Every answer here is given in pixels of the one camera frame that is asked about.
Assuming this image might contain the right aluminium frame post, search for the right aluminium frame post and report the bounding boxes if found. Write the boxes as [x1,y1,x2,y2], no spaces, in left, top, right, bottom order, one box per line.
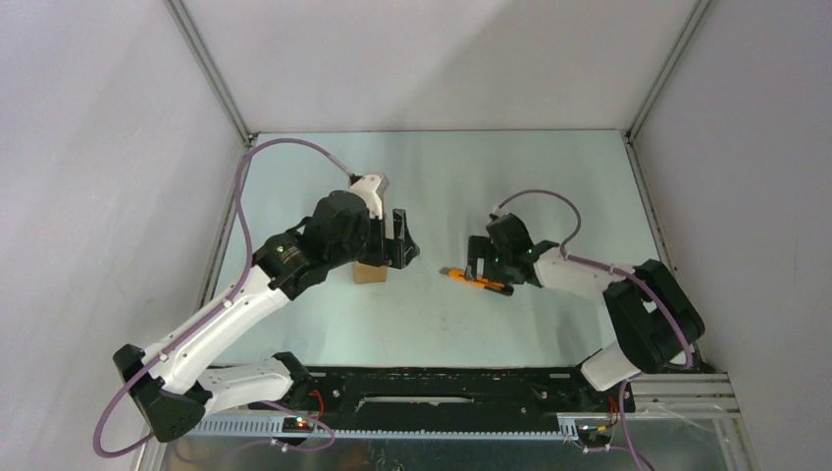
[624,0,714,142]

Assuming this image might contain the grey slotted cable duct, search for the grey slotted cable duct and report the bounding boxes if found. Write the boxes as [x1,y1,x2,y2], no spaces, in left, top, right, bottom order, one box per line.
[170,415,587,444]

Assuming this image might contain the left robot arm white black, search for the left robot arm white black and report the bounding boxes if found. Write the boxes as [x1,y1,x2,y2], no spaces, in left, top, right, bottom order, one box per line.
[113,190,420,443]

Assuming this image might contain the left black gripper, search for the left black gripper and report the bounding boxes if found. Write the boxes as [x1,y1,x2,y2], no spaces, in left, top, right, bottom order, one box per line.
[328,208,419,269]

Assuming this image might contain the right controller board with leds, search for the right controller board with leds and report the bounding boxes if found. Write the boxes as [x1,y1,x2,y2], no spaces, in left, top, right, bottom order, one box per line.
[576,425,615,451]

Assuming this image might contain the controller board with leds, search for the controller board with leds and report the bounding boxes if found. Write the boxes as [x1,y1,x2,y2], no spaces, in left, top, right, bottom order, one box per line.
[576,425,615,451]
[281,416,316,435]

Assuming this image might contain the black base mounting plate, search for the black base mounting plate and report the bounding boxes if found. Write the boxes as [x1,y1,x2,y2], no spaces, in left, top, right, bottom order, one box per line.
[279,366,636,434]

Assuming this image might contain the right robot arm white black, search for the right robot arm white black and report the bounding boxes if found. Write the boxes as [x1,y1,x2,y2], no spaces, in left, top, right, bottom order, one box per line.
[463,213,705,410]

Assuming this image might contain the left controller board with leds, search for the left controller board with leds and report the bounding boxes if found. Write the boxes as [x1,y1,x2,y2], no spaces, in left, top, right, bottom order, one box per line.
[281,416,316,435]

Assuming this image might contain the left aluminium frame post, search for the left aluminium frame post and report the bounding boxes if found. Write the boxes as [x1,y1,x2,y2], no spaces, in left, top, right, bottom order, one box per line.
[163,0,254,147]

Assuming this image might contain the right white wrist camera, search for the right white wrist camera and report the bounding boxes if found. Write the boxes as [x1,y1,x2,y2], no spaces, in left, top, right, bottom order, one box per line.
[486,213,534,254]

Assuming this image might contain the brown cardboard express box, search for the brown cardboard express box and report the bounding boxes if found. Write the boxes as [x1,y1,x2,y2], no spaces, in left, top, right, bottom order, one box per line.
[352,262,389,285]

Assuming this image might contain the aluminium frame post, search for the aluminium frame post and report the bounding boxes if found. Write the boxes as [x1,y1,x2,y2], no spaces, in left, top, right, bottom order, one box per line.
[163,0,254,147]
[624,0,714,142]

